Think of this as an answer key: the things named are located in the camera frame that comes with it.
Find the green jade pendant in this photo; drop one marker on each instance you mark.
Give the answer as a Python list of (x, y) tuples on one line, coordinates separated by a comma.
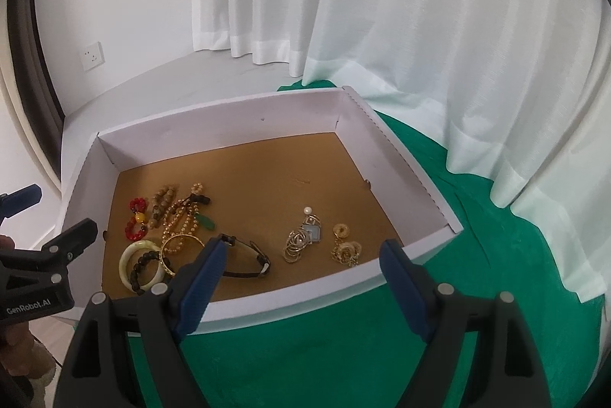
[(206, 221)]

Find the person's left hand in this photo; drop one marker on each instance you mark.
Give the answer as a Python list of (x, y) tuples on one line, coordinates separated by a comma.
[(24, 355)]

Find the white wall socket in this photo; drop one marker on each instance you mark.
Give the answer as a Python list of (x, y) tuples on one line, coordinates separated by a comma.
[(91, 55)]

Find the pale jade bangle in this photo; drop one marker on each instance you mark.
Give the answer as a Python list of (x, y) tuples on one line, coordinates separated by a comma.
[(125, 264)]

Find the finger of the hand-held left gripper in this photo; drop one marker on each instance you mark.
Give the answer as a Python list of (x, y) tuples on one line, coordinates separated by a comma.
[(71, 241), (21, 198)]

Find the white cardboard box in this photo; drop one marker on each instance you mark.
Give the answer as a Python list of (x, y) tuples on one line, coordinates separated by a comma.
[(238, 116)]

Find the white curtain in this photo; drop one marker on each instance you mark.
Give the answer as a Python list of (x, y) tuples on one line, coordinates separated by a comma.
[(405, 7)]

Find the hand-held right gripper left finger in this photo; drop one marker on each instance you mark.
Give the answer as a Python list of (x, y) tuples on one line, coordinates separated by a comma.
[(200, 288)]

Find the gold bangle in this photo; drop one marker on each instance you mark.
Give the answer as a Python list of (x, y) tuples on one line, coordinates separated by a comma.
[(164, 262)]

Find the gold dangling earrings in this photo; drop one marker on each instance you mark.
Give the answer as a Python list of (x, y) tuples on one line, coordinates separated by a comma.
[(341, 230)]

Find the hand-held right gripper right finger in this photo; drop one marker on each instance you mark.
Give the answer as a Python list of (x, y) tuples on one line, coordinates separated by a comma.
[(403, 284)]

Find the green cloth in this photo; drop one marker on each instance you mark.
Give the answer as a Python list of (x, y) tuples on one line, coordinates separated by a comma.
[(334, 365)]

